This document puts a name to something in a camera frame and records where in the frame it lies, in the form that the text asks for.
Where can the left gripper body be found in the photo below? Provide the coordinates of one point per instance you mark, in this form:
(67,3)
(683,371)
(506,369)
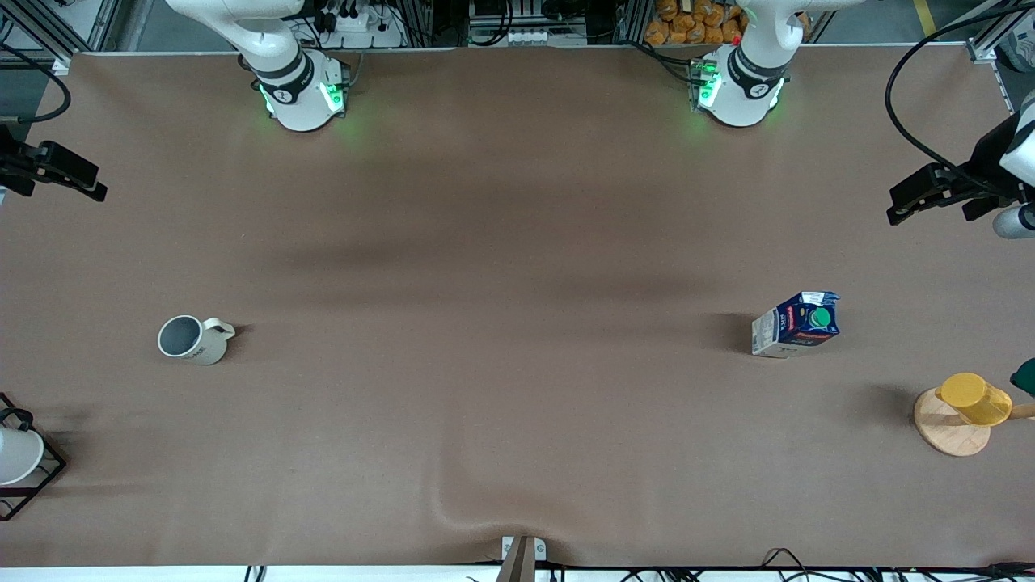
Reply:
(987,158)

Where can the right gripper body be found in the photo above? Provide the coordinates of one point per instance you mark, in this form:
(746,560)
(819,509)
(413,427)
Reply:
(11,164)

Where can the blue milk carton green cap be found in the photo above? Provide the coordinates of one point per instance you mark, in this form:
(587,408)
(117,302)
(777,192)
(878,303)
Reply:
(796,323)

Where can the beige mug grey inside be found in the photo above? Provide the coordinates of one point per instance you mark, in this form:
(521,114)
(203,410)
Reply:
(194,343)

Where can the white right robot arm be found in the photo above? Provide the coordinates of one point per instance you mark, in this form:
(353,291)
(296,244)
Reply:
(295,97)

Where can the yellow plastic cup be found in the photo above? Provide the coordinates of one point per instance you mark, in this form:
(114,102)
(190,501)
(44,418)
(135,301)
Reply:
(974,398)

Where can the white cup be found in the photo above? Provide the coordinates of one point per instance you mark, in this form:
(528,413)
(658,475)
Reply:
(16,457)

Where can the dark green object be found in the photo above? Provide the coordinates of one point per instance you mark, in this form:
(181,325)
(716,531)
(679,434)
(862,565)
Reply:
(1027,378)

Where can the round wooden mug stand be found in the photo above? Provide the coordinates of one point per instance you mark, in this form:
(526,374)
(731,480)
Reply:
(946,432)

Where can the pile of orange bread rolls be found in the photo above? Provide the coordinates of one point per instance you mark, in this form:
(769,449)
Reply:
(695,20)

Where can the white power strip with plugs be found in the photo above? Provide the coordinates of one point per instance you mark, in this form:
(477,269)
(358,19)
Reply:
(364,26)

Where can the white empty power strip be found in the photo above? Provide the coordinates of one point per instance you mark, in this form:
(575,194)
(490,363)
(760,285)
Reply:
(542,36)

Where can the brown table cloth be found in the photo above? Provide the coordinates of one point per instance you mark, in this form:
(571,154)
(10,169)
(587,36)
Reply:
(517,444)

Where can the aluminium frame profile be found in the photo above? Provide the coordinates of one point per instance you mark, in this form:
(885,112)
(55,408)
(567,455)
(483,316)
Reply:
(81,24)
(990,40)

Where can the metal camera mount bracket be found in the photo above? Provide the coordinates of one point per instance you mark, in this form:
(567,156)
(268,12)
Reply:
(521,558)

